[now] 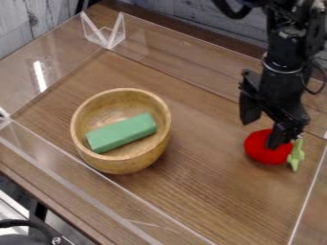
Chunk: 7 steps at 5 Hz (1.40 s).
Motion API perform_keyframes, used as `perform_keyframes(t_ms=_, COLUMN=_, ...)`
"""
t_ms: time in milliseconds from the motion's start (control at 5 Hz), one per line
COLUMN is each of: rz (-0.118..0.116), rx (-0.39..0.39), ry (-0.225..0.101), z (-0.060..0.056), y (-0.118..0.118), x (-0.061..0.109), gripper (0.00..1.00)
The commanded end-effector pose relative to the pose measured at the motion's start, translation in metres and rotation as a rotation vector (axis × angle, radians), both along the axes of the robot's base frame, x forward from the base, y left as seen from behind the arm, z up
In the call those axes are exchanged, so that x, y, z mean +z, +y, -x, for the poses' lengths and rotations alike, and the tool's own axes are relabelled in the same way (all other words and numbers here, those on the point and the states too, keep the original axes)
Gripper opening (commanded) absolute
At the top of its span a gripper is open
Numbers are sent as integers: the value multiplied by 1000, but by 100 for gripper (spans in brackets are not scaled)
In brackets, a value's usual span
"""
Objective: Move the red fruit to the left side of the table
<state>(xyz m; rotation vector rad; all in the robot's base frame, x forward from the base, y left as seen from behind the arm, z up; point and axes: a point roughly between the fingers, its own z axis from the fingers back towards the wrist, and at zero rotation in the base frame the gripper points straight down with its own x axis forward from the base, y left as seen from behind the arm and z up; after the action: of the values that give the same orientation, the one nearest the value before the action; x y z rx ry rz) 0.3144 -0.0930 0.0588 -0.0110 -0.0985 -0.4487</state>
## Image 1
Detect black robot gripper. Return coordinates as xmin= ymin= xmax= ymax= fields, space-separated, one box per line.
xmin=238 ymin=58 xmax=312 ymax=149

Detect red plush fruit green stem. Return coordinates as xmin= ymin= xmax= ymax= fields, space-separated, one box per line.
xmin=244 ymin=129 xmax=305 ymax=172

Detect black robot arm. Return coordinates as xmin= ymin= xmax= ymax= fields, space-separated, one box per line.
xmin=212 ymin=0 xmax=327 ymax=149

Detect green rectangular block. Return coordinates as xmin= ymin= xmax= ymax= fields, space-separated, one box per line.
xmin=85 ymin=113 xmax=157 ymax=154

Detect clear acrylic tray walls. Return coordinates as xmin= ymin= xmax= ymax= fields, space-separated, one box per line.
xmin=0 ymin=7 xmax=327 ymax=245

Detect black cable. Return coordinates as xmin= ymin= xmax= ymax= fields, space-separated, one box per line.
xmin=0 ymin=218 xmax=56 ymax=245

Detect black metal table frame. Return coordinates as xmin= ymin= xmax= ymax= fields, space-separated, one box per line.
xmin=28 ymin=199 xmax=74 ymax=245

